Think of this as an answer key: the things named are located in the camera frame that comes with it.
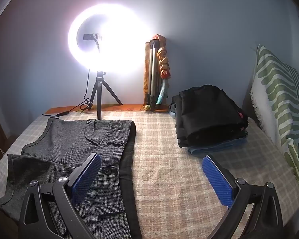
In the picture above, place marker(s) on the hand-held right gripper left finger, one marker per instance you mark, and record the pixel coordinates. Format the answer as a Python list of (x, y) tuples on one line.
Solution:
[(86, 176)]

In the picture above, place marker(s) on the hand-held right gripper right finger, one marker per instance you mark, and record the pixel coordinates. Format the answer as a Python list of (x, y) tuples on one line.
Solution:
[(218, 179)]

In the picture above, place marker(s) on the grey houndstooth pants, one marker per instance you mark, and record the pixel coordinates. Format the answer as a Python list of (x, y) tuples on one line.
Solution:
[(64, 142)]

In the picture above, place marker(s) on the blue folded jeans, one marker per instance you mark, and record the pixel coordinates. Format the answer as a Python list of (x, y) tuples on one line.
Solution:
[(214, 148)]

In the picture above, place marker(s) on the beige checked blanket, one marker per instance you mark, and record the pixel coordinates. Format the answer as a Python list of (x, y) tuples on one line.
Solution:
[(169, 169)]

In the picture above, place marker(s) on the black folded garment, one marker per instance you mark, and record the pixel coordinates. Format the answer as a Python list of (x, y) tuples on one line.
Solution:
[(209, 114)]

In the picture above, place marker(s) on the small black tripod stand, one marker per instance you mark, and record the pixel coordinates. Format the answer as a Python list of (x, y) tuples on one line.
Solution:
[(99, 97)]

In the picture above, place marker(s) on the dark grey folded garment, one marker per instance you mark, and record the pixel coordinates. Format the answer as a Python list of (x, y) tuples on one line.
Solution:
[(175, 104)]

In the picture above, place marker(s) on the green striped white pillow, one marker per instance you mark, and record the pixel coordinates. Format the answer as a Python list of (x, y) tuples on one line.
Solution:
[(276, 92)]

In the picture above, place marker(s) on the orange patterned cloth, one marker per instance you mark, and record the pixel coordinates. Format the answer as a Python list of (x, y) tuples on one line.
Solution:
[(147, 74)]

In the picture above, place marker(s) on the braided colourful cloth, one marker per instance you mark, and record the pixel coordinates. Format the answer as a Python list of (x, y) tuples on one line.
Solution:
[(163, 62)]

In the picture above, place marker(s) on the folded silver tripod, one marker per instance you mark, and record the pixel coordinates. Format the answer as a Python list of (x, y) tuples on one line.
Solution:
[(152, 64)]

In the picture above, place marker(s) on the black phone holder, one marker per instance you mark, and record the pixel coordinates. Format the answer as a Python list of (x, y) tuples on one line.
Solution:
[(87, 36)]

